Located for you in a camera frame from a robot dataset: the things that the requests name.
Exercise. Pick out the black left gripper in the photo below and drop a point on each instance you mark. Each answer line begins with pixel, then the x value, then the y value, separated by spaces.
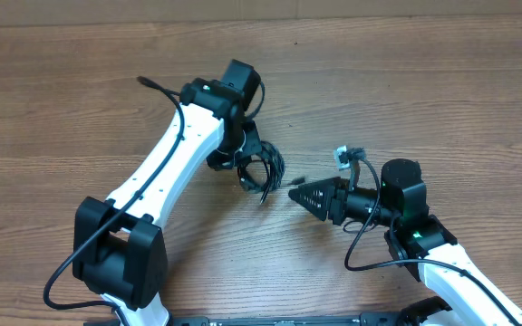
pixel 218 160

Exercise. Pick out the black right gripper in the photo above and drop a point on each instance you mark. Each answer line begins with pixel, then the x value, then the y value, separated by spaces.
pixel 332 200

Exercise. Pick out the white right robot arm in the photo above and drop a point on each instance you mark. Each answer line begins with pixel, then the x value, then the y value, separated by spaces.
pixel 417 240

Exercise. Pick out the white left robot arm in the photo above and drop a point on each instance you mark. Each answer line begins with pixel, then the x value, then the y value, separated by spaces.
pixel 118 248

